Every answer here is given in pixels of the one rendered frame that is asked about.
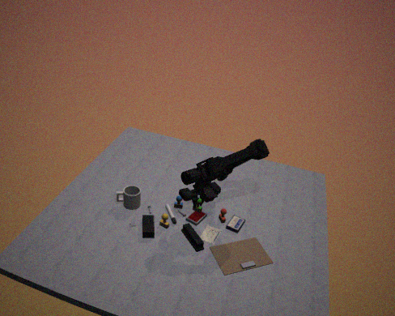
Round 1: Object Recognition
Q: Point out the red rubber stamp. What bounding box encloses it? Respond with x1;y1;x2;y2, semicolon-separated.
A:
219;209;227;223

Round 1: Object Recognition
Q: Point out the cream inspection card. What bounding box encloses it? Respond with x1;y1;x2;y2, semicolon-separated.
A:
200;224;223;245

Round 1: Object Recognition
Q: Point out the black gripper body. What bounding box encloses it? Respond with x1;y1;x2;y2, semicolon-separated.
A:
179;181;221;201

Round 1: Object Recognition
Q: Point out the dark grey mug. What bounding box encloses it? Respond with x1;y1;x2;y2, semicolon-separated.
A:
117;186;141;210

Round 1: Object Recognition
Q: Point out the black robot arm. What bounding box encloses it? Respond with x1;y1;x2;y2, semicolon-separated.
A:
181;139;269;203

